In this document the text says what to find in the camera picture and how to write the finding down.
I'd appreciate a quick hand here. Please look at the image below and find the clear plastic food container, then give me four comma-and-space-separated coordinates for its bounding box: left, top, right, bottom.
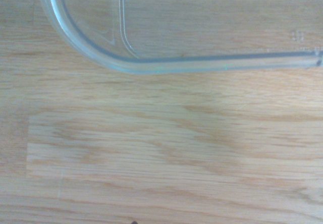
36, 0, 323, 75

